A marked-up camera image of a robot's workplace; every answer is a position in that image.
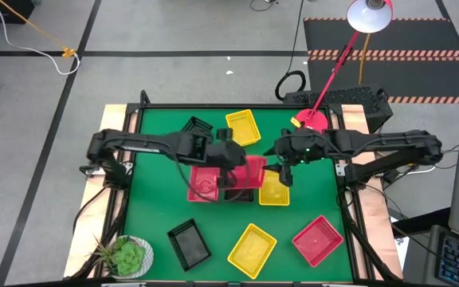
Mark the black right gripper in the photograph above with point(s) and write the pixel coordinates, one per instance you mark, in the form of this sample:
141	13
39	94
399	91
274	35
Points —
301	147

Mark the potted green succulent plant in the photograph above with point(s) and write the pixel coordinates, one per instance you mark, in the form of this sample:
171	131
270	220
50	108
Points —
128	259

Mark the black cabinet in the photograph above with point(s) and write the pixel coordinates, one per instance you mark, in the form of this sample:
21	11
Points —
6	12

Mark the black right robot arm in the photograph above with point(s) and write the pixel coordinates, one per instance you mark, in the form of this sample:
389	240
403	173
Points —
373	141

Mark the light wooden board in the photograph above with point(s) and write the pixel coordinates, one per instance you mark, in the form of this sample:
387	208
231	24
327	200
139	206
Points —
112	119
355	119

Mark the black desk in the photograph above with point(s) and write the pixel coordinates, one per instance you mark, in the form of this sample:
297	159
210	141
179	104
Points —
420	223

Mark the red desk lamp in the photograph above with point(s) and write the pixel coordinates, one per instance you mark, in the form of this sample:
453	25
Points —
369	20

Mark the yellow tag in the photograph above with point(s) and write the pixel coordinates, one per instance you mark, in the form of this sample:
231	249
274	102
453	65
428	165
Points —
295	122

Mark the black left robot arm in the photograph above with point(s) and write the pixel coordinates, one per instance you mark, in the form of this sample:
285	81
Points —
146	141

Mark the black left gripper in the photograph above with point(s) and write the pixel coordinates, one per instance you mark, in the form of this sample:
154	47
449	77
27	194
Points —
225	153

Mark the yellow plastic basket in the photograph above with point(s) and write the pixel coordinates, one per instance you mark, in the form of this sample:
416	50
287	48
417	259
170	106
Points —
273	193
252	251
243	127

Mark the black striped-edge floor mat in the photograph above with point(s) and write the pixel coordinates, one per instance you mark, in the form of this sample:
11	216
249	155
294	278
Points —
413	75

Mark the black plastic basket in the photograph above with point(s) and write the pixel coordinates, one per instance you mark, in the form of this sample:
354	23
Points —
195	124
239	195
189	245

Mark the red plastic basket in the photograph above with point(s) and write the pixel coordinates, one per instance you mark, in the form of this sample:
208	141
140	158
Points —
255	171
203	183
317	241

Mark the black textured case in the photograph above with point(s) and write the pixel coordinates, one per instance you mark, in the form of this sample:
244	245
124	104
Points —
357	97

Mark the black metal table frame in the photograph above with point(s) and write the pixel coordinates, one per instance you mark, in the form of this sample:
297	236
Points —
233	106

